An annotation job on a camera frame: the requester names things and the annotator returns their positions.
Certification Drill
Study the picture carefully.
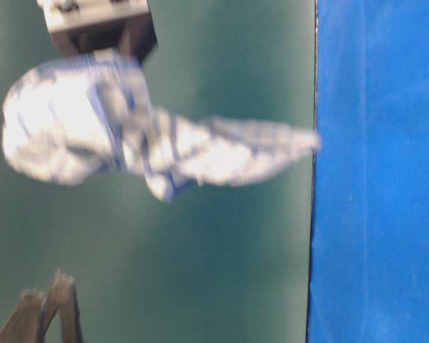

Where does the white blue-striped towel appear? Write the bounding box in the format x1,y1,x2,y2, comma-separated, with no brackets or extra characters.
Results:
2,52,321,202

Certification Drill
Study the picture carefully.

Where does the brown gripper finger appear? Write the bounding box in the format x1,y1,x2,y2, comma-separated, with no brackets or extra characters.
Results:
0,290,44,342

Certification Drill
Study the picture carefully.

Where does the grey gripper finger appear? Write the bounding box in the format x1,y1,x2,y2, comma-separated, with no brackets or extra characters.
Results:
37,0,151,56

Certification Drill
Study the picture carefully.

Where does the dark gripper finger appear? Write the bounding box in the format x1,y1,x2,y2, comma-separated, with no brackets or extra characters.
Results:
118,14,157,64
39,269,83,342

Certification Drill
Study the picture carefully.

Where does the blue table cloth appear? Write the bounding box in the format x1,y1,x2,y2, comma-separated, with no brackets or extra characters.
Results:
307,1,429,342

